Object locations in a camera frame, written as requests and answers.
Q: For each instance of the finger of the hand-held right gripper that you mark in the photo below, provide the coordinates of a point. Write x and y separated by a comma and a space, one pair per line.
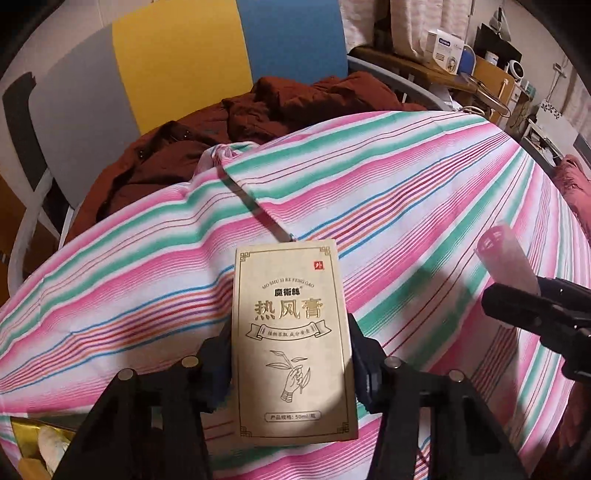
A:
517, 307
563, 288

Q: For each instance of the black foam roll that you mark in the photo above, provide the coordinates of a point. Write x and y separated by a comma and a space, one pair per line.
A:
21, 120

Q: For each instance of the white chair armrest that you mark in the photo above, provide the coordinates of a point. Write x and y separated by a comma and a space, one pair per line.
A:
34, 207

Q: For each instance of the wooden wardrobe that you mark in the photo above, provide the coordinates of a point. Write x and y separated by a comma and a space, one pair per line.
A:
11, 217

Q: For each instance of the gold tin box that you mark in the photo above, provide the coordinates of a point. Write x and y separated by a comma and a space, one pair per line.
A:
23, 434

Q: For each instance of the beige cardboard box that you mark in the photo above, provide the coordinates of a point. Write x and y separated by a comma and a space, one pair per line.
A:
295, 323

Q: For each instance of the white round desk fan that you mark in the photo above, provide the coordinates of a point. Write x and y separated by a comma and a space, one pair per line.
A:
515, 71

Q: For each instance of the grey yellow blue chair backrest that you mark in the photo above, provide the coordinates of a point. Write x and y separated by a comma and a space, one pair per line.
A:
175, 69

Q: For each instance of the dark red garment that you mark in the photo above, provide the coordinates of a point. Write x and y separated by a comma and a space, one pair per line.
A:
184, 157

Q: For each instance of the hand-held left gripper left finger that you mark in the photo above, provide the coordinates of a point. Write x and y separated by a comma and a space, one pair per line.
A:
214, 369

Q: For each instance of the white storage unit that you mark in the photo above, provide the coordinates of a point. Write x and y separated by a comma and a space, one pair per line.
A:
551, 127

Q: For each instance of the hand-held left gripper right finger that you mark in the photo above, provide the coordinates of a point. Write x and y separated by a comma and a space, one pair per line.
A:
369, 369

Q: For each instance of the pink hair roller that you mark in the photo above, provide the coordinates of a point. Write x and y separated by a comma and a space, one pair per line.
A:
505, 258

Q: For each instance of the person's red fleece clothing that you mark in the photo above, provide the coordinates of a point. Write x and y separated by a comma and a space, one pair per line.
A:
575, 184

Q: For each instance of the pink green striped tablecloth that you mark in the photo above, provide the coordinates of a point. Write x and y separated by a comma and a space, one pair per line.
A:
415, 194

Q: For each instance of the patterned window curtain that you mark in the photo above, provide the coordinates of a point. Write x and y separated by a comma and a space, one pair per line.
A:
369, 23

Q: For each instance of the blue white carton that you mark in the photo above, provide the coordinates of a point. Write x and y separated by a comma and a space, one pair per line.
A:
443, 50

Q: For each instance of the black rectangular panel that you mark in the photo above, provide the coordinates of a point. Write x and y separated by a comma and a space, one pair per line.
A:
491, 41

